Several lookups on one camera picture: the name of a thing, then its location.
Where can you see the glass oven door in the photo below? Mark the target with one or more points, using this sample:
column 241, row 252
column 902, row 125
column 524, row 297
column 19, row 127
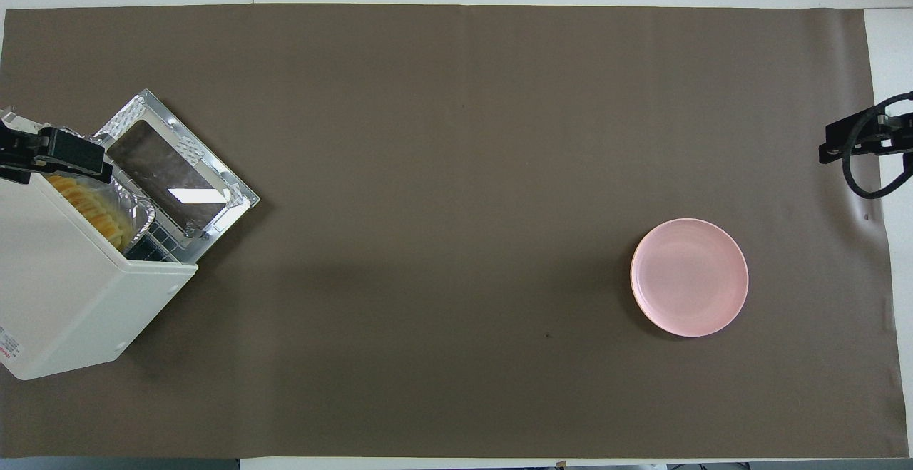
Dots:
column 171, row 170

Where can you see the sliced yellow bread loaf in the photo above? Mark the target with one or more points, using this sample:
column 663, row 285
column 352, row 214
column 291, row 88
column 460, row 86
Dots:
column 93, row 210

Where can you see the cream toaster oven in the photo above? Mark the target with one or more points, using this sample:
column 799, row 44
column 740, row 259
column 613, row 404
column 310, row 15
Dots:
column 64, row 299

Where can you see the brown table mat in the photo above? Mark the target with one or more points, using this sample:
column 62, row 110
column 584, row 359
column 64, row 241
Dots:
column 456, row 170

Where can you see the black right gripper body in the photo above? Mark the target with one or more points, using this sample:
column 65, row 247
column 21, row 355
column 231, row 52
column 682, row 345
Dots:
column 899, row 131

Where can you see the pink round plate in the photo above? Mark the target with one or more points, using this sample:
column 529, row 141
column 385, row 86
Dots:
column 689, row 277

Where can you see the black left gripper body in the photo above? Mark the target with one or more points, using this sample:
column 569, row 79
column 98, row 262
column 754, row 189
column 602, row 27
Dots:
column 21, row 152

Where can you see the aluminium foil tray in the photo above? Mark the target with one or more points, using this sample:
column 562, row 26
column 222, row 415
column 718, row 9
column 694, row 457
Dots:
column 139, row 212

